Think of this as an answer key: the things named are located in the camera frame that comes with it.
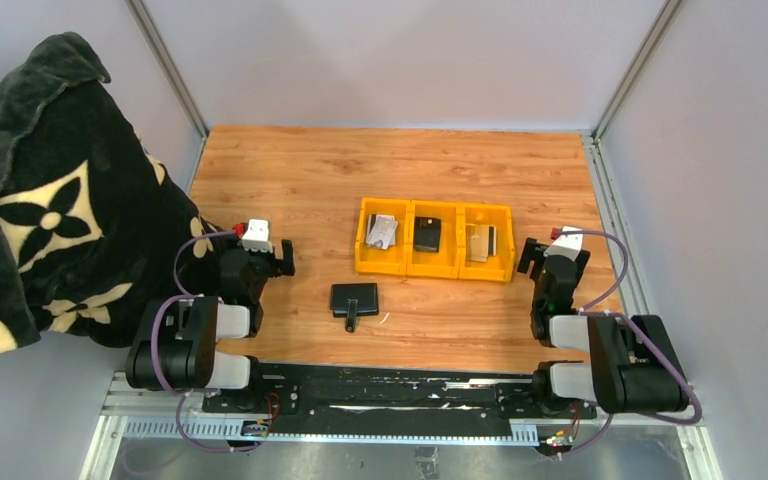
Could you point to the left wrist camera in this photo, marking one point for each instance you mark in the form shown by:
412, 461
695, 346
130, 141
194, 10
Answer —
256, 236

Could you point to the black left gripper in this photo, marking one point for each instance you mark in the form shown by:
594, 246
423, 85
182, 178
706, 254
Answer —
279, 267

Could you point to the silver card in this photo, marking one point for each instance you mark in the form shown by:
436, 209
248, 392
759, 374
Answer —
381, 231

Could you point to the yellow bin left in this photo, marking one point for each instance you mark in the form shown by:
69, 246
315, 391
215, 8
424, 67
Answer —
392, 261

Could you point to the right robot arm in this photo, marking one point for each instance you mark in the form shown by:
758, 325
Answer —
632, 365

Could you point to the black floral blanket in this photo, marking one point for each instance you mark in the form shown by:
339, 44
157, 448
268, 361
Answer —
92, 227

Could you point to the black leather card holder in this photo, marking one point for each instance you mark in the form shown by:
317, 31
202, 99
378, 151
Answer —
353, 300

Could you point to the yellow bin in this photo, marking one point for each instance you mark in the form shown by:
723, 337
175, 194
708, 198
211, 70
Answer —
445, 264
498, 268
392, 261

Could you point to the yellow bin right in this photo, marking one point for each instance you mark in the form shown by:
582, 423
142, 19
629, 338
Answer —
498, 268

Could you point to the yellow bin middle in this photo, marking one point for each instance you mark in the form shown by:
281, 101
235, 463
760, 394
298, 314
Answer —
445, 264

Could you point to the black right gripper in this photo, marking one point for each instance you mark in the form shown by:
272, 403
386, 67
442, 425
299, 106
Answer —
533, 251

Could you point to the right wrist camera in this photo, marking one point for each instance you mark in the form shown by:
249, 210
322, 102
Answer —
566, 242

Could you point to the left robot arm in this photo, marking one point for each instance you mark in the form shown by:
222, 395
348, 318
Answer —
175, 347

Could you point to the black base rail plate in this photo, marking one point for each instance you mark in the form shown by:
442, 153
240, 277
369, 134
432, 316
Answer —
391, 402

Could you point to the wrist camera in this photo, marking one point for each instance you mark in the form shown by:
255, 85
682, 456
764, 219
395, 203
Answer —
256, 236
566, 242

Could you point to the black VIP card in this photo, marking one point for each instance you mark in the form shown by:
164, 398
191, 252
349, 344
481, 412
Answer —
427, 234

